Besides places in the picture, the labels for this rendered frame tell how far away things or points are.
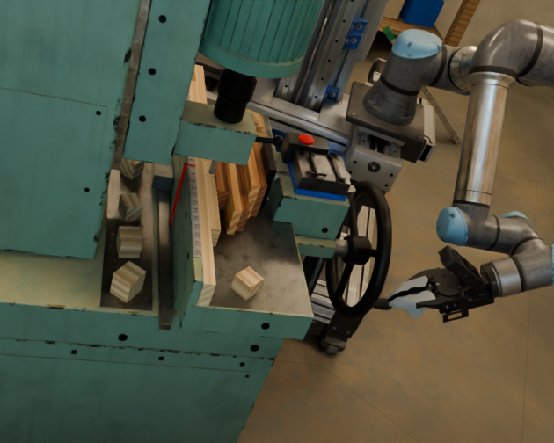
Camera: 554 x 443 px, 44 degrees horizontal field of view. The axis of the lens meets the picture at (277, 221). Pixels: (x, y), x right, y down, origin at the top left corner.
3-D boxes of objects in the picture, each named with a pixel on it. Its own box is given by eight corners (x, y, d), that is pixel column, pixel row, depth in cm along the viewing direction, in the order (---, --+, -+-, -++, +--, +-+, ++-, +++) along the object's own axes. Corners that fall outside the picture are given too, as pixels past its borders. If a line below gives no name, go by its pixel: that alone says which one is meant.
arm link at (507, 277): (521, 276, 131) (505, 246, 137) (498, 281, 131) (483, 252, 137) (521, 301, 136) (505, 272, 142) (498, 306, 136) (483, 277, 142)
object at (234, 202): (234, 235, 120) (242, 211, 116) (226, 234, 119) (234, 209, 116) (224, 160, 136) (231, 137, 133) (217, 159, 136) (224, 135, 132)
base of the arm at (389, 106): (364, 89, 198) (377, 59, 192) (412, 106, 199) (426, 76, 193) (360, 112, 186) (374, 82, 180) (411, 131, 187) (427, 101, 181)
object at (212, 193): (215, 247, 116) (221, 229, 114) (204, 245, 115) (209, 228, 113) (199, 81, 157) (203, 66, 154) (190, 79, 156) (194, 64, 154)
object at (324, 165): (345, 201, 127) (355, 178, 123) (289, 193, 124) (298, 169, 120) (331, 159, 136) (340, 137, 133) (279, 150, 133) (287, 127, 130)
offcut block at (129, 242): (136, 242, 126) (140, 226, 123) (139, 258, 123) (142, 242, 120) (115, 242, 124) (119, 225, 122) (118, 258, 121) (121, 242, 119)
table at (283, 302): (355, 346, 116) (368, 323, 113) (178, 331, 108) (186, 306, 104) (299, 142, 161) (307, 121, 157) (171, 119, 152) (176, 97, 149)
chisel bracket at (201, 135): (244, 173, 120) (258, 134, 115) (165, 161, 116) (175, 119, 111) (241, 148, 125) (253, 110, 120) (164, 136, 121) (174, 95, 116)
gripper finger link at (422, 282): (389, 315, 140) (433, 304, 139) (386, 296, 136) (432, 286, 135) (386, 303, 142) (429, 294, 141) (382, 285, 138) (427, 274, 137)
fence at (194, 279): (196, 306, 105) (204, 281, 101) (185, 305, 104) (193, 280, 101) (183, 99, 149) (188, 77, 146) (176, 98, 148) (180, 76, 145)
